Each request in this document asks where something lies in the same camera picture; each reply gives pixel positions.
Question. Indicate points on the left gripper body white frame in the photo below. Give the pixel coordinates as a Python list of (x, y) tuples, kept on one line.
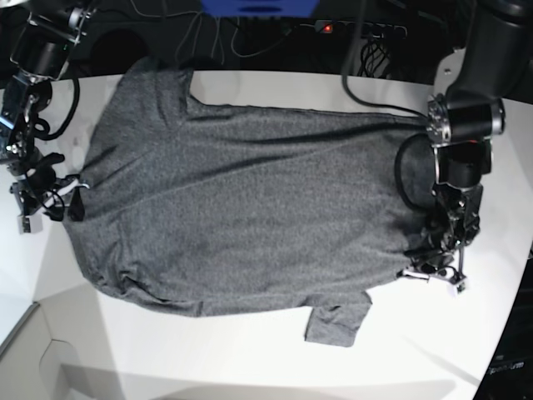
[(437, 266)]

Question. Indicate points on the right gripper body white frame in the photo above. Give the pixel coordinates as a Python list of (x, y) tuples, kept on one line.
[(61, 201)]

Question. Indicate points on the grey t-shirt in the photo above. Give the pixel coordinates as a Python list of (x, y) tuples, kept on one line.
[(212, 210)]

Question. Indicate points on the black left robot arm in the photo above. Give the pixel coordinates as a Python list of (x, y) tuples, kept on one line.
[(464, 113)]

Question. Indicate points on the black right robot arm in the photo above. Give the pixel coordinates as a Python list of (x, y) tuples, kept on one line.
[(42, 55)]

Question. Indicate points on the blue box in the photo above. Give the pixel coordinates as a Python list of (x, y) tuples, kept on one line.
[(259, 8)]

